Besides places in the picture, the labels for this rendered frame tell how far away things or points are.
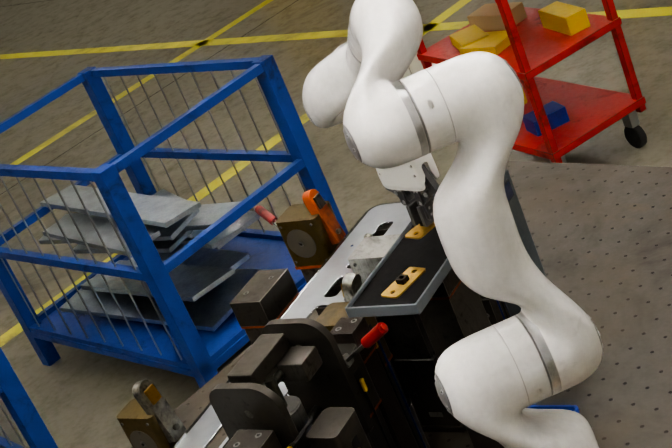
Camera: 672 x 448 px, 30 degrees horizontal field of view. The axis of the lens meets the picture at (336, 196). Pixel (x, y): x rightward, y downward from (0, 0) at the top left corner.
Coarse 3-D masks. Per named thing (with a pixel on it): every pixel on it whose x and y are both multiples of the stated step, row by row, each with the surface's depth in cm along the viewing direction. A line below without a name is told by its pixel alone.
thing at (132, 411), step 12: (132, 408) 227; (120, 420) 226; (132, 420) 224; (144, 420) 222; (156, 420) 223; (132, 432) 226; (144, 432) 224; (156, 432) 223; (132, 444) 228; (144, 444) 226; (156, 444) 225; (168, 444) 224
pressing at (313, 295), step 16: (384, 208) 274; (400, 208) 271; (368, 224) 270; (400, 224) 264; (352, 240) 265; (336, 256) 262; (320, 272) 258; (336, 272) 255; (352, 272) 252; (304, 288) 255; (320, 288) 251; (304, 304) 248; (320, 304) 245; (208, 416) 224; (192, 432) 221; (208, 432) 219
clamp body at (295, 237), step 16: (288, 208) 278; (304, 208) 275; (288, 224) 272; (304, 224) 270; (320, 224) 269; (288, 240) 274; (304, 240) 272; (320, 240) 270; (304, 256) 275; (320, 256) 272; (304, 272) 278
